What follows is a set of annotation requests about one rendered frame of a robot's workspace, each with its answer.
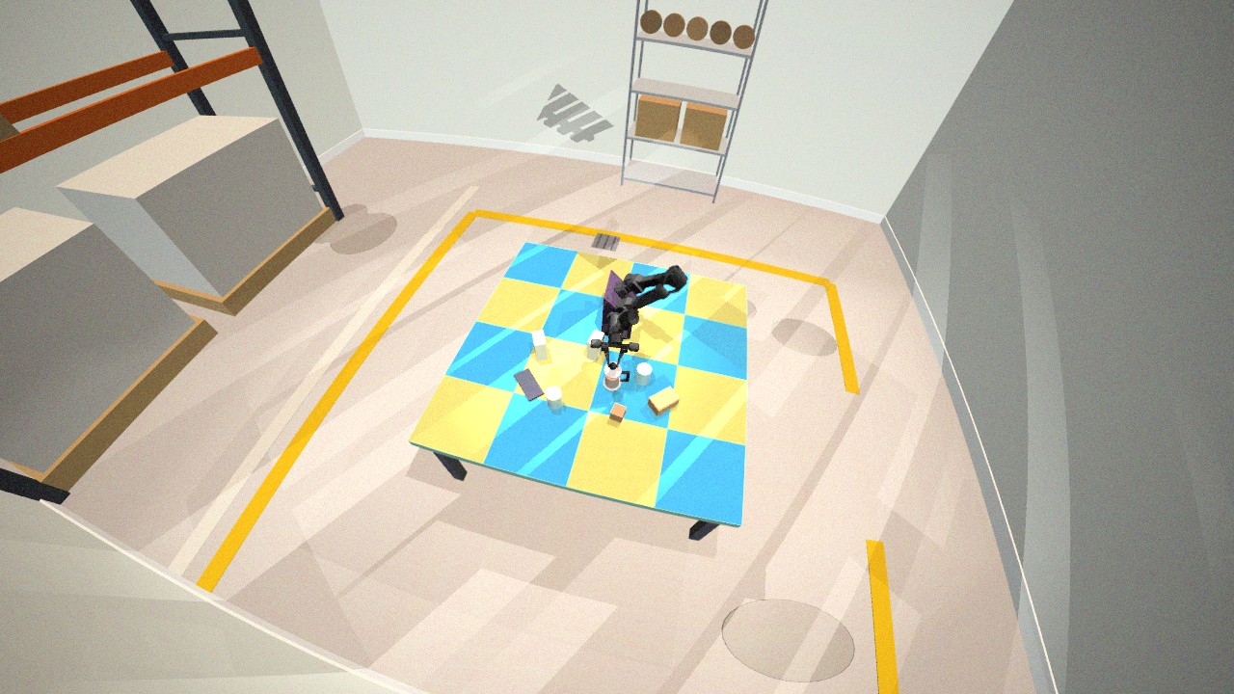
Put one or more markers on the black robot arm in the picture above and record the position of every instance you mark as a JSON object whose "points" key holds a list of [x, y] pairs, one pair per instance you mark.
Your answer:
{"points": [[627, 308]]}

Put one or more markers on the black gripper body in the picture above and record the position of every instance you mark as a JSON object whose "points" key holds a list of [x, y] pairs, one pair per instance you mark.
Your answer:
{"points": [[632, 346]]}

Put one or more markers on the dark grey flat bar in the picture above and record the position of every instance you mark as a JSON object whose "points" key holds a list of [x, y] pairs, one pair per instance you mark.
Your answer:
{"points": [[529, 385]]}

